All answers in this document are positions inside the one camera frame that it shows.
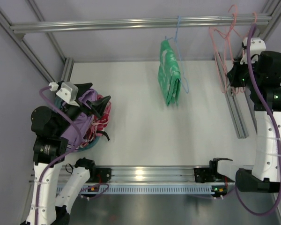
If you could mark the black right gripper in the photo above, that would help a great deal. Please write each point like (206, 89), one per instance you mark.
(234, 76)

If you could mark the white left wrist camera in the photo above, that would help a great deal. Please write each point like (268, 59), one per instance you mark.
(66, 91)

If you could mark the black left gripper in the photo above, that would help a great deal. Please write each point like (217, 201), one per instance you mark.
(85, 101)

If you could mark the blue wire hanger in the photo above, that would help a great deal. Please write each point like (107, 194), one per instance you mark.
(183, 80)

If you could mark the purple trousers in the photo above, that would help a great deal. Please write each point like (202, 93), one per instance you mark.
(77, 126)

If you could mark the pink camouflage trousers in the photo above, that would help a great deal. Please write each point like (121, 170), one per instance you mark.
(97, 129)

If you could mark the aluminium hanging rail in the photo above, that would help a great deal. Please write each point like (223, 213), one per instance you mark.
(120, 24)

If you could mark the teal plastic laundry basket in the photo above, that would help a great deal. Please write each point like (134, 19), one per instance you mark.
(91, 145)

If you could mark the pink wire hanger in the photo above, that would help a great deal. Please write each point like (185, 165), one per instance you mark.
(223, 79)

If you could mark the aluminium front rail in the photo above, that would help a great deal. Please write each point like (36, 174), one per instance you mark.
(153, 175)

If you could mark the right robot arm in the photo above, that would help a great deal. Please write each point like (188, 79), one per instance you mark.
(263, 80)

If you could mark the perforated grey cable tray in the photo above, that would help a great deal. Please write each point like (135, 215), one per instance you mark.
(193, 189)

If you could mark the left aluminium frame post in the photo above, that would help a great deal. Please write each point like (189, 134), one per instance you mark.
(32, 56)

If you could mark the green tie-dye trousers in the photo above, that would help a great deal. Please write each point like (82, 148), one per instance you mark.
(169, 74)

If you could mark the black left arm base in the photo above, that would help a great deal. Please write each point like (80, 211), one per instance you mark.
(98, 174)

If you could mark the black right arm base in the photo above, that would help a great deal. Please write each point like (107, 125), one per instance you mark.
(209, 174)

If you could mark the aluminium frame post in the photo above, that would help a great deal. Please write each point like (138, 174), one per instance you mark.
(272, 9)
(32, 56)

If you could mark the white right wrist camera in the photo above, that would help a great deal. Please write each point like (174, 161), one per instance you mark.
(257, 45)

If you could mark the right aluminium frame post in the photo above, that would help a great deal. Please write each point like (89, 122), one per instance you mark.
(272, 9)

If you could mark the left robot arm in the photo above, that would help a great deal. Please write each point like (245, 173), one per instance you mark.
(63, 129)

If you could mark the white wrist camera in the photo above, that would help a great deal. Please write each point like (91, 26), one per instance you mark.
(66, 91)
(257, 45)

